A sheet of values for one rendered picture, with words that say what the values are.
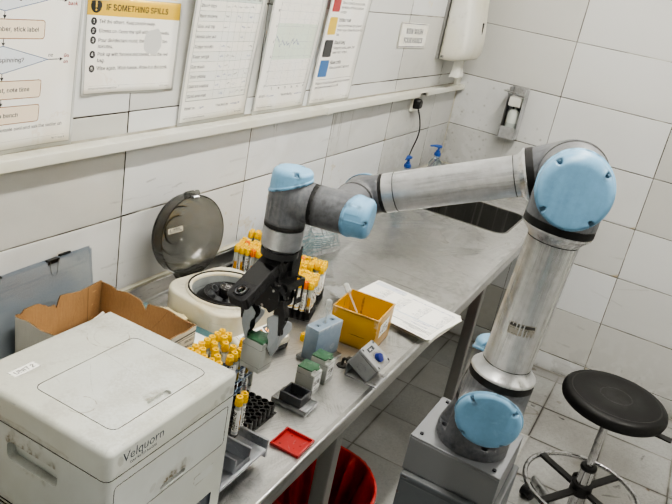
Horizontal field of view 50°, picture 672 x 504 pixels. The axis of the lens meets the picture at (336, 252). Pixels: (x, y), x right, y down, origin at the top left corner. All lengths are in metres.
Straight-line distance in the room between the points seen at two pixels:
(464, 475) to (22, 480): 0.80
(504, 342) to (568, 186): 0.29
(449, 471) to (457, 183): 0.57
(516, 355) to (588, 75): 2.56
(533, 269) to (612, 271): 2.63
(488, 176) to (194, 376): 0.61
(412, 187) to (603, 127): 2.43
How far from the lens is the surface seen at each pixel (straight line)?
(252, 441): 1.45
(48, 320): 1.67
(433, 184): 1.31
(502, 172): 1.29
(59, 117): 1.60
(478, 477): 1.48
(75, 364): 1.15
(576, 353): 3.99
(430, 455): 1.49
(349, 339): 1.90
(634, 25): 3.65
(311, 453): 1.52
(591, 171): 1.13
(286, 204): 1.25
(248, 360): 1.40
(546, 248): 1.18
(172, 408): 1.06
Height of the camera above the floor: 1.79
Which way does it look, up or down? 22 degrees down
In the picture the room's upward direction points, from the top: 11 degrees clockwise
